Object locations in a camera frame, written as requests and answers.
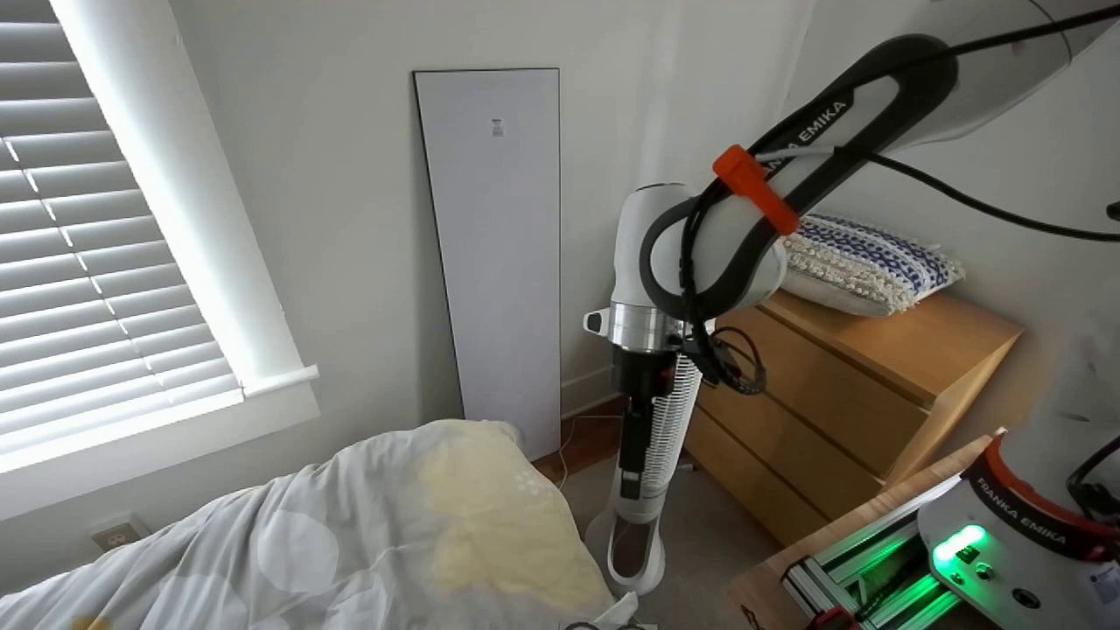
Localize orange cable strap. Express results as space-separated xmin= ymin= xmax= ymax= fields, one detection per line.
xmin=710 ymin=143 xmax=805 ymax=236

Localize bed with yellow blanket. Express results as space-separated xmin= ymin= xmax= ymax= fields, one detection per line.
xmin=0 ymin=416 xmax=645 ymax=630

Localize white window sill frame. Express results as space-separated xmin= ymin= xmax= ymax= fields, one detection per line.
xmin=0 ymin=0 xmax=324 ymax=524

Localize white window blinds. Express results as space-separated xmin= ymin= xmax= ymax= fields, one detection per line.
xmin=0 ymin=0 xmax=237 ymax=443

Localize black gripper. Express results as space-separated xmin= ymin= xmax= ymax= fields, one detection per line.
xmin=611 ymin=345 xmax=662 ymax=511

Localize white flat panel board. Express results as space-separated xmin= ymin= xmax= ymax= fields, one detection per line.
xmin=410 ymin=66 xmax=567 ymax=461

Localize light wooden drawer cabinet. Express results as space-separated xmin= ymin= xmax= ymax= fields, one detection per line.
xmin=680 ymin=283 xmax=1029 ymax=551

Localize thin black camera cable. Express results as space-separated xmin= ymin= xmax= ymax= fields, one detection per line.
xmin=692 ymin=148 xmax=1120 ymax=398

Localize blue white woven pillow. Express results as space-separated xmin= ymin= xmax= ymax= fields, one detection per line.
xmin=777 ymin=215 xmax=967 ymax=322

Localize white wall outlet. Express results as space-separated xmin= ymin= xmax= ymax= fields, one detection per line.
xmin=87 ymin=511 xmax=151 ymax=553

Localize white tower fan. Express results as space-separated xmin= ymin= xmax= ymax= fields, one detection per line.
xmin=583 ymin=345 xmax=710 ymax=595

